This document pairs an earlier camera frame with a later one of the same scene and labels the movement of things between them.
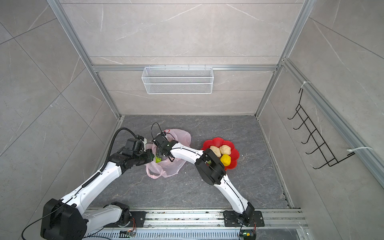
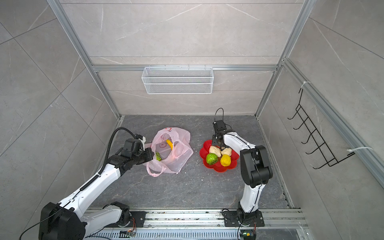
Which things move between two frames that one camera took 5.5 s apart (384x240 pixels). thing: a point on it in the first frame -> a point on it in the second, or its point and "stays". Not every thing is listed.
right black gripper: (160, 150) -> (214, 140)
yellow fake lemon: (226, 159) stays
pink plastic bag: (166, 168) stays
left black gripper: (150, 156) stays
